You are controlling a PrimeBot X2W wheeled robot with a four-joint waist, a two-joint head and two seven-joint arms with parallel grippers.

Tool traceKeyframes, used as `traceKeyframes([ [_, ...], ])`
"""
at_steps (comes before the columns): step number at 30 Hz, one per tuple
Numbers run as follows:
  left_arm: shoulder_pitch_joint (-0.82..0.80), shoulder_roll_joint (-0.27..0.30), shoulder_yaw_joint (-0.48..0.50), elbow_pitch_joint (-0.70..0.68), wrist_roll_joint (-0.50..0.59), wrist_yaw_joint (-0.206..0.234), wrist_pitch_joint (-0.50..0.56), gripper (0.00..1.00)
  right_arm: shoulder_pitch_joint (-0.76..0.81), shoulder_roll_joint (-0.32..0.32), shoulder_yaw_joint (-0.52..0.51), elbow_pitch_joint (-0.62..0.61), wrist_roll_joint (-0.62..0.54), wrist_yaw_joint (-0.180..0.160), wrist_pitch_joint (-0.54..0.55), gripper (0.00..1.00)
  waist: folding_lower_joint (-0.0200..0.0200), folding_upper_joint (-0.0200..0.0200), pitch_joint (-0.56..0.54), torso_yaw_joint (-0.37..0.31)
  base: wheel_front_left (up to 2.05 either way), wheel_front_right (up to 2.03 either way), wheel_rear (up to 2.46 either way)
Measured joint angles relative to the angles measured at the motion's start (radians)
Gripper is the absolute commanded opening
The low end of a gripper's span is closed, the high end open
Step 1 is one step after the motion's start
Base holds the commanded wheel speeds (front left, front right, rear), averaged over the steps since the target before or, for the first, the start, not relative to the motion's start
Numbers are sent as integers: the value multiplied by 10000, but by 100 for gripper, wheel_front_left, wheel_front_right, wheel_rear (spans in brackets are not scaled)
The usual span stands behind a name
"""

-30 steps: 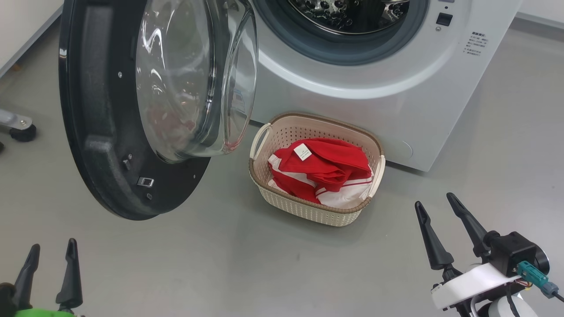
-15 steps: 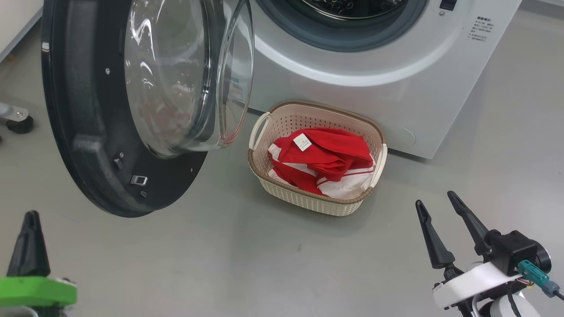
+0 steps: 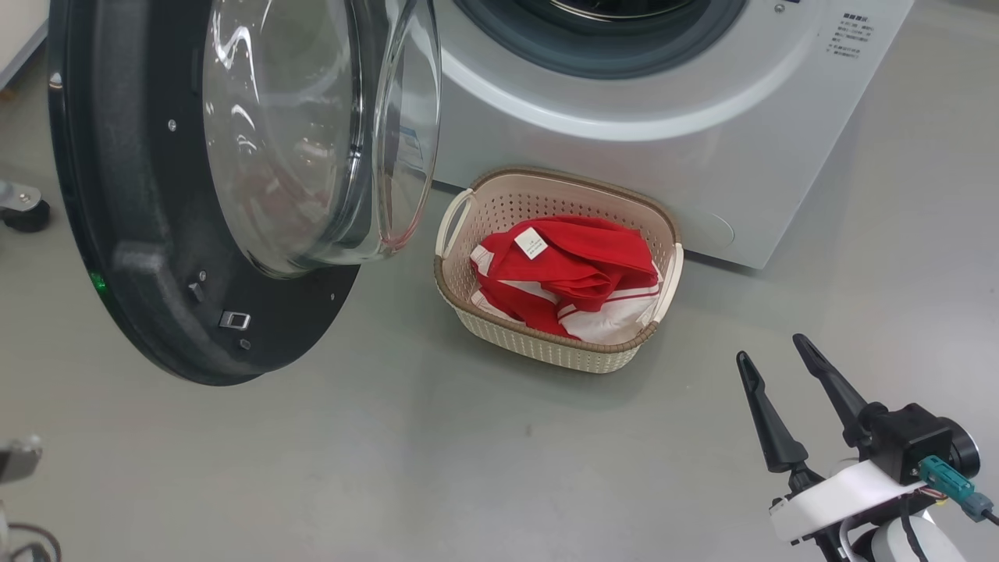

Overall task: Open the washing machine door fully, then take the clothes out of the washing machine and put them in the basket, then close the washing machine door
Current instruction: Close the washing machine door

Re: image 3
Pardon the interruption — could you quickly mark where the black glass washing machine door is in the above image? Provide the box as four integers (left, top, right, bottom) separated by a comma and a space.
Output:
48, 0, 443, 387

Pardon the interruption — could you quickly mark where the cream perforated laundry basket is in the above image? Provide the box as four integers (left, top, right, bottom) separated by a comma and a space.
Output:
434, 166, 685, 374

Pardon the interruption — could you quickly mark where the white washing machine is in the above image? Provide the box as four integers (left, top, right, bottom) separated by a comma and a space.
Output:
425, 0, 915, 270

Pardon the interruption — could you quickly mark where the red and white garment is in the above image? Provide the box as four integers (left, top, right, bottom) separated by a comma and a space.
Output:
471, 216, 660, 313

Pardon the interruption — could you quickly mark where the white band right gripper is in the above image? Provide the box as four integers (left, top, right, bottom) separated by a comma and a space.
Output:
736, 333, 930, 545

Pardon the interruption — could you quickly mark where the teal plug right gripper cable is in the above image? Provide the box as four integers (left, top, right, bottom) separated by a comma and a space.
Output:
919, 456, 999, 525

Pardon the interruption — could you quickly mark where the metal leg with black caster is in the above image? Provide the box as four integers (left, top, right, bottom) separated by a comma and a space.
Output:
0, 181, 51, 233

